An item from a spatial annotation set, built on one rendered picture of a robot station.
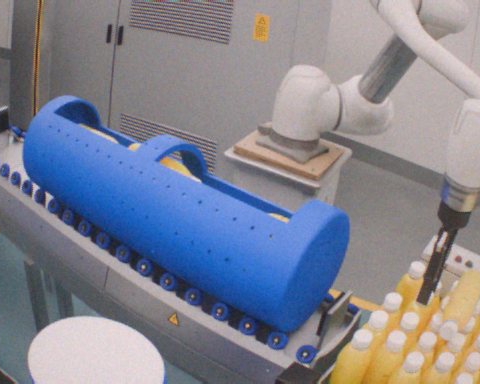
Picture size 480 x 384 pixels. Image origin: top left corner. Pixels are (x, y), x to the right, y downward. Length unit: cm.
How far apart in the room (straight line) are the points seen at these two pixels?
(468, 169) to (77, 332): 81
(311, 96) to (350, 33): 228
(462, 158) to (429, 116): 303
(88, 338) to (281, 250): 42
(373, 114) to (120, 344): 110
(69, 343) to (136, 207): 39
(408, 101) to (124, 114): 186
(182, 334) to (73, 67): 254
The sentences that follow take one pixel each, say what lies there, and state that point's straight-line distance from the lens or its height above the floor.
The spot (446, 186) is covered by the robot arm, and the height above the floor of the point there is 139.
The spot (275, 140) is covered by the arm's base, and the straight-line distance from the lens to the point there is 192.
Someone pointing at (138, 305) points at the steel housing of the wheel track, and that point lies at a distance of 152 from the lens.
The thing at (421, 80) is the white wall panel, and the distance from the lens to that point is 402.
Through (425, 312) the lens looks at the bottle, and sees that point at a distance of 127.
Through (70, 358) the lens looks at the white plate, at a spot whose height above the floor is 104.
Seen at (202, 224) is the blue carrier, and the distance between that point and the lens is 125.
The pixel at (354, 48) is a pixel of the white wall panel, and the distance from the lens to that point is 411.
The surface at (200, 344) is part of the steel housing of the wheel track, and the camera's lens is 143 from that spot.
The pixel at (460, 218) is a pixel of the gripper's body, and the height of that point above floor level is 134.
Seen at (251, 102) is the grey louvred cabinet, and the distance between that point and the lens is 304.
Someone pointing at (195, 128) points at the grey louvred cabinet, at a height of 50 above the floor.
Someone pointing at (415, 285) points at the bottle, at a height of 107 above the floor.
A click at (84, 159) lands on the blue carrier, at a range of 147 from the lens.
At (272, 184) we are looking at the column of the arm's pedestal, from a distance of 190.
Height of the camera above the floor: 185
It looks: 30 degrees down
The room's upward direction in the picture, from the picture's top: 7 degrees clockwise
